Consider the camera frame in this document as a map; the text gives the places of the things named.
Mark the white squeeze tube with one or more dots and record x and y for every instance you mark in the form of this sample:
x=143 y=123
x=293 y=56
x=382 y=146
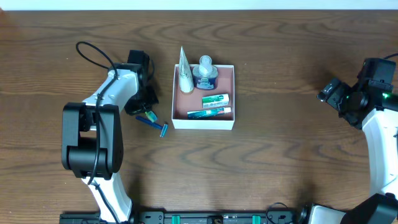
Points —
x=185 y=78

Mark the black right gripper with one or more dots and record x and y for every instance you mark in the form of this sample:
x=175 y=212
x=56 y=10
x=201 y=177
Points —
x=327 y=93

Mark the white box pink inside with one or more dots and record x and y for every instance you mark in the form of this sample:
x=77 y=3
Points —
x=183 y=103

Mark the green white toothbrush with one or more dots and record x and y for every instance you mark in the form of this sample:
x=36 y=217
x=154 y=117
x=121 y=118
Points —
x=151 y=116

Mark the green white soap packet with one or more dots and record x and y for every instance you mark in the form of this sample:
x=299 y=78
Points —
x=214 y=101

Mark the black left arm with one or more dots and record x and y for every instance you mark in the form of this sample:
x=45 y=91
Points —
x=92 y=140

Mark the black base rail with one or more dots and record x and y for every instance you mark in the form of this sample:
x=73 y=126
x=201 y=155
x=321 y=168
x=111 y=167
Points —
x=276 y=213

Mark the clear bottle blue label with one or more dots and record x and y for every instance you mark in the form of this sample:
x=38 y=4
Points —
x=205 y=74

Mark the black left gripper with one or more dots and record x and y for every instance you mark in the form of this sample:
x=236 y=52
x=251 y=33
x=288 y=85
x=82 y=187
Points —
x=144 y=101

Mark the blue razor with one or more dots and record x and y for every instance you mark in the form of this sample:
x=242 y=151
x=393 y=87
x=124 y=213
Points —
x=163 y=128

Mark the small toothpaste tube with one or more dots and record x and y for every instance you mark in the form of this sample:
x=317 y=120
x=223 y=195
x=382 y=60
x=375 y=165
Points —
x=222 y=113

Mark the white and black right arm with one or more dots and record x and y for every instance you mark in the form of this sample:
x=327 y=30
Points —
x=380 y=130

